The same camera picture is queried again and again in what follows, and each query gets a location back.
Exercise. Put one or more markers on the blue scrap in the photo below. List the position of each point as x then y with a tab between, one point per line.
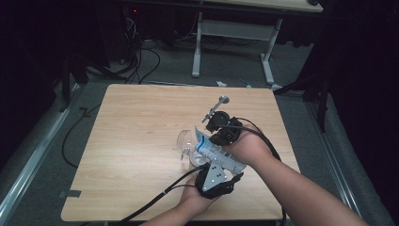
246	83

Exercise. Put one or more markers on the black stand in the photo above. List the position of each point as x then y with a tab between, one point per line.
66	84
321	103

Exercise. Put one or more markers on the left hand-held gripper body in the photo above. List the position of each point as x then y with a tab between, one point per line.
213	182

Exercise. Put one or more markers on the grey tape strip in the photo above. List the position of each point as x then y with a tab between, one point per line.
70	193

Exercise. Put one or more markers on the white metal desk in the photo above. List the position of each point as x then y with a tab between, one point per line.
238	29

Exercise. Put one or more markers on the metal floor rail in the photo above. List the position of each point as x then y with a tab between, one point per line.
34	157
335	166

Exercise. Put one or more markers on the white scrap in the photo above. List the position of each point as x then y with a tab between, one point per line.
221	83

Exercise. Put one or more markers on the clear glass jar with lid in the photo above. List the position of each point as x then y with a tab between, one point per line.
185	144

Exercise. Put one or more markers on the person's left hand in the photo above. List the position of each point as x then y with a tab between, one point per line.
191	197

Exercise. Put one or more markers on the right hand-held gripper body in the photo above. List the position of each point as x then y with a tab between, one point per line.
227	132

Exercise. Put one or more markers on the person's right hand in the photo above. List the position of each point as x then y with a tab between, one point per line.
251	149

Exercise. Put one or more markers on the white and blue pouch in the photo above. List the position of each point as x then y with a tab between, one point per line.
216	155

